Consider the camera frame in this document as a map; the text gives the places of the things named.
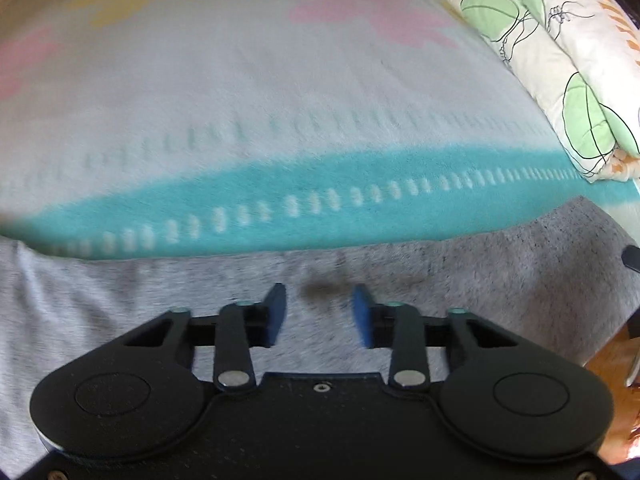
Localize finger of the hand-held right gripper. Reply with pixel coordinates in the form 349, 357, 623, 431
620, 244, 640, 275

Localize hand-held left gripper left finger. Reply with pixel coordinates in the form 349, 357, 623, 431
124, 283, 288, 396

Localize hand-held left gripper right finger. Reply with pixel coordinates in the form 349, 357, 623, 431
353, 283, 519, 396

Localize grey pants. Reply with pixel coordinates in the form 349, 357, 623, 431
0, 195, 635, 480

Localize white leaf print quilt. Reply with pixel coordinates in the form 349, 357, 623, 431
414, 0, 640, 184

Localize pastel printed blanket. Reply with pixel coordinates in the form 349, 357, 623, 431
0, 0, 640, 262

